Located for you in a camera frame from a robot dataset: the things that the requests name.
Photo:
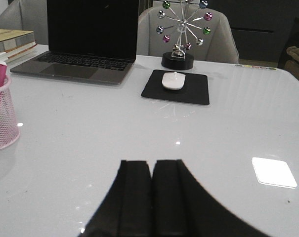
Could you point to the grey open laptop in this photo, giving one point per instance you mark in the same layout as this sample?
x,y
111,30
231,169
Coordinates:
x,y
90,41

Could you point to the top yellow book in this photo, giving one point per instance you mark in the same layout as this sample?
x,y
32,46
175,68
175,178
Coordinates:
x,y
11,39

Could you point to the beige cushioned seat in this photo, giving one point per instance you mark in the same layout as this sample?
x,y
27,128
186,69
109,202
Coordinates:
x,y
292,65

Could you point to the black mouse pad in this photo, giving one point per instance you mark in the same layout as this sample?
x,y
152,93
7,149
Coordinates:
x,y
194,91

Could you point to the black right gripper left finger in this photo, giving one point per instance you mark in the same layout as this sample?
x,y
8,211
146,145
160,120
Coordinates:
x,y
126,209

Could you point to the middle white book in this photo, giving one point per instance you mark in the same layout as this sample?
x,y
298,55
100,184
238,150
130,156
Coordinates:
x,y
16,50

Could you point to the grey armchair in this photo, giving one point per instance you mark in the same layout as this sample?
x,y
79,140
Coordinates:
x,y
27,15
219,46

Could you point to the ferris wheel desk toy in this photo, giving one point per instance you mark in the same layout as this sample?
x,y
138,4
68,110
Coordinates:
x,y
178,58

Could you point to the left grey armchair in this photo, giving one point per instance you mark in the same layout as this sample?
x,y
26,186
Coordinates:
x,y
27,15

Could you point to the white computer mouse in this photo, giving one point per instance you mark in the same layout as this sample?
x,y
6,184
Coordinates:
x,y
173,80

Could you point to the pink mesh pen holder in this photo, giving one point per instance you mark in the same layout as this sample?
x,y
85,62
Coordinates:
x,y
9,131

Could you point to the right grey armchair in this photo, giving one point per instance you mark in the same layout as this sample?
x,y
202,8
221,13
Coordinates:
x,y
219,46

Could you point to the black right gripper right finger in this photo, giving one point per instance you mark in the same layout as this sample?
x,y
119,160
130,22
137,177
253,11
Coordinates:
x,y
183,208

